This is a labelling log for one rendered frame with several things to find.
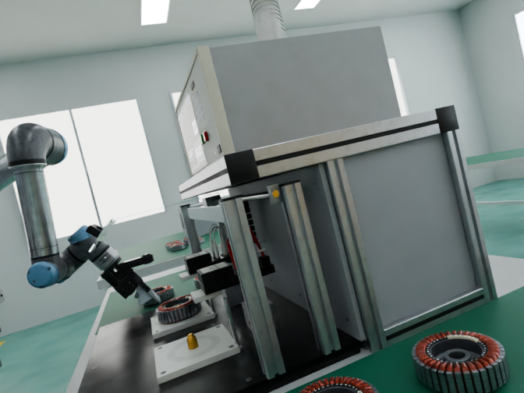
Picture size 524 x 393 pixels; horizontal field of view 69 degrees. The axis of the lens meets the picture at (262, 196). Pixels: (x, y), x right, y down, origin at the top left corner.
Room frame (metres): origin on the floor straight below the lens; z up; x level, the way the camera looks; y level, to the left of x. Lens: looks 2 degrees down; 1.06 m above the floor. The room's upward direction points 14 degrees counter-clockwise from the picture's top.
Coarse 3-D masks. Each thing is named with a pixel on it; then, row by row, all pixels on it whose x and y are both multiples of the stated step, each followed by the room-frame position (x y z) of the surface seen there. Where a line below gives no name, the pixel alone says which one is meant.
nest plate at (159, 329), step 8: (200, 312) 0.95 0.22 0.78; (208, 312) 0.93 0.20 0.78; (152, 320) 0.98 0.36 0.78; (184, 320) 0.91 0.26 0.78; (192, 320) 0.90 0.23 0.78; (200, 320) 0.90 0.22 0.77; (152, 328) 0.91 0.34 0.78; (160, 328) 0.90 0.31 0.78; (168, 328) 0.88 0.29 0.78; (176, 328) 0.89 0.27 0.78; (160, 336) 0.87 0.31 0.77
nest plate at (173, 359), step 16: (208, 336) 0.77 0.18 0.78; (224, 336) 0.75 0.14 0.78; (160, 352) 0.75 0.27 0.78; (176, 352) 0.73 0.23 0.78; (192, 352) 0.71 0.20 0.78; (208, 352) 0.69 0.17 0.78; (224, 352) 0.68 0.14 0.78; (160, 368) 0.67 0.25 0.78; (176, 368) 0.66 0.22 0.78; (192, 368) 0.66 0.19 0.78
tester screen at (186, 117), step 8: (184, 104) 0.92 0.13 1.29; (184, 112) 0.95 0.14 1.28; (192, 112) 0.85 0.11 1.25; (184, 120) 0.97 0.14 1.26; (192, 120) 0.88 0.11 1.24; (184, 128) 1.00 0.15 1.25; (184, 136) 1.04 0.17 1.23; (192, 144) 0.95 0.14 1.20; (192, 160) 1.01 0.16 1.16; (192, 168) 1.04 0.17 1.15
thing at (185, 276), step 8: (192, 256) 0.98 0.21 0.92; (200, 256) 0.96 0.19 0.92; (208, 256) 0.96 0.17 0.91; (224, 256) 0.98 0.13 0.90; (192, 264) 0.95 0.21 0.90; (200, 264) 0.96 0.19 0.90; (208, 264) 0.96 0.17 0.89; (184, 272) 1.00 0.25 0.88; (192, 272) 0.95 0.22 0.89; (184, 280) 0.94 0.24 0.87
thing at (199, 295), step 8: (216, 264) 0.78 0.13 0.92; (224, 264) 0.76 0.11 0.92; (272, 264) 0.76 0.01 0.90; (200, 272) 0.74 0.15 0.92; (208, 272) 0.72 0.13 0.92; (216, 272) 0.73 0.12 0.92; (224, 272) 0.73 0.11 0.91; (232, 272) 0.73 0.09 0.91; (264, 272) 0.75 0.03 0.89; (272, 272) 0.76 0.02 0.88; (200, 280) 0.74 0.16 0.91; (208, 280) 0.72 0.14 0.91; (216, 280) 0.72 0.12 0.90; (224, 280) 0.73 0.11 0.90; (232, 280) 0.73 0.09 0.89; (200, 288) 0.77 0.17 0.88; (208, 288) 0.72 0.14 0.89; (216, 288) 0.72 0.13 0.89; (224, 288) 0.72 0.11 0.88; (192, 296) 0.74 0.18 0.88; (200, 296) 0.71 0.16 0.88; (208, 296) 0.72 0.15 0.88
